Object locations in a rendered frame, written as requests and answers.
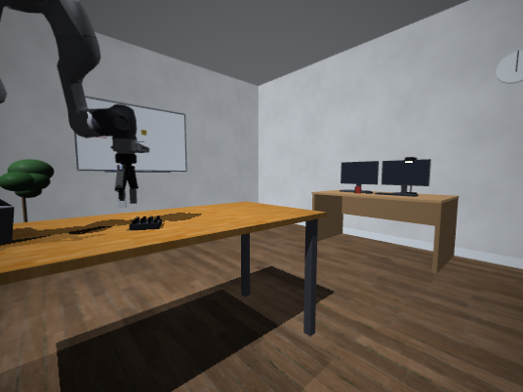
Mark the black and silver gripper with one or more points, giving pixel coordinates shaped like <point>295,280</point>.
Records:
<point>130,175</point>

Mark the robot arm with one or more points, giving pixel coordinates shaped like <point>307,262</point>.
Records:
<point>79,53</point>

